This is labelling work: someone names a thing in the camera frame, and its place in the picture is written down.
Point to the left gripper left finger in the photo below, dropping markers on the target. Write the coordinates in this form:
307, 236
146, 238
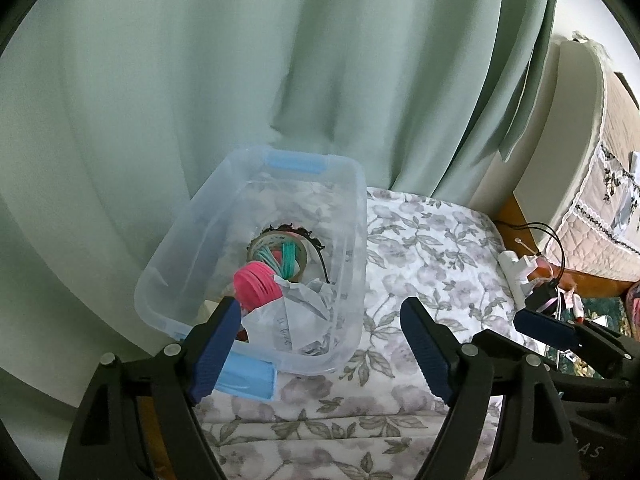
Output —
136, 419

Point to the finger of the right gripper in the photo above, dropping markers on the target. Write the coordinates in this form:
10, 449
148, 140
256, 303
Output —
611, 355

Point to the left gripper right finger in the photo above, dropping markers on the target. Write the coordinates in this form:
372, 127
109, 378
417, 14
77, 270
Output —
533, 440

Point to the pink and teal slinky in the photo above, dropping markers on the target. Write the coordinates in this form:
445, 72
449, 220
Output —
255, 286

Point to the white paper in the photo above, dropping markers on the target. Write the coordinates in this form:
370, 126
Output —
300, 321

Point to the tape roll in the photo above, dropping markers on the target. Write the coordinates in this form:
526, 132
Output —
283, 251

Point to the floral bed sheet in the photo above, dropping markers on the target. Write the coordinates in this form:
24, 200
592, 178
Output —
375, 418

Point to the white power strip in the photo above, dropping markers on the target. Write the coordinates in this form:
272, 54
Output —
517, 270

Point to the black headband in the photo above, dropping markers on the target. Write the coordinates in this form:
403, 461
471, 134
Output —
313, 245

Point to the clear plastic storage bin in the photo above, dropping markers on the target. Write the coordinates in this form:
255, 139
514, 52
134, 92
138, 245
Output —
190, 274

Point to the green curtain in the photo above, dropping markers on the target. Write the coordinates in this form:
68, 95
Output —
114, 112

